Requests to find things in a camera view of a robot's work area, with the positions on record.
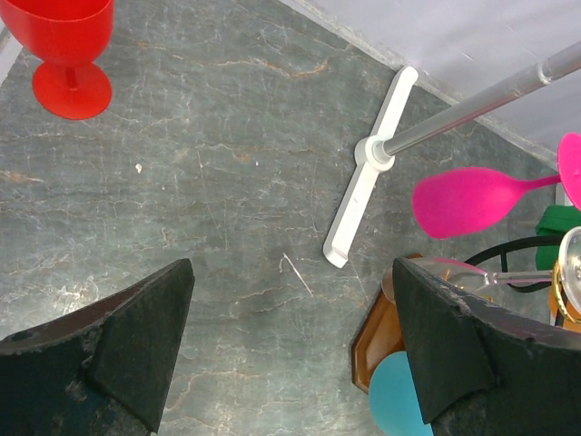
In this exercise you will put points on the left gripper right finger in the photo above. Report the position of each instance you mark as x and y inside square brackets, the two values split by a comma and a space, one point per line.
[480, 369]

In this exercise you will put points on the silver clothes rail stand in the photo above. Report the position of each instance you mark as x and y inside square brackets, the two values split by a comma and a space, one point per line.
[375, 154]

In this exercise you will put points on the green cloth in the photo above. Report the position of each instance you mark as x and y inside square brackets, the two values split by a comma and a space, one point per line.
[556, 221]

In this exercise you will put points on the gold wire glass rack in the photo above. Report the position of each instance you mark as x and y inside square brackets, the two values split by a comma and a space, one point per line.
[380, 335]

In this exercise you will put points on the blue wine glass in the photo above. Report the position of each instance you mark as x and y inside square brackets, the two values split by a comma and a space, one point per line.
[393, 400]

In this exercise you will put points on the pink wine glass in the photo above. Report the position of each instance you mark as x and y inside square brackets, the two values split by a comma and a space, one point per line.
[471, 199]

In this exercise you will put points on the red wine glass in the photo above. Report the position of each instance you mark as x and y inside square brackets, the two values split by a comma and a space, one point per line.
[68, 36]

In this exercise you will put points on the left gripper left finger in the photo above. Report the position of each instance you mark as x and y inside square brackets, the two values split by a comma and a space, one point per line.
[104, 369]

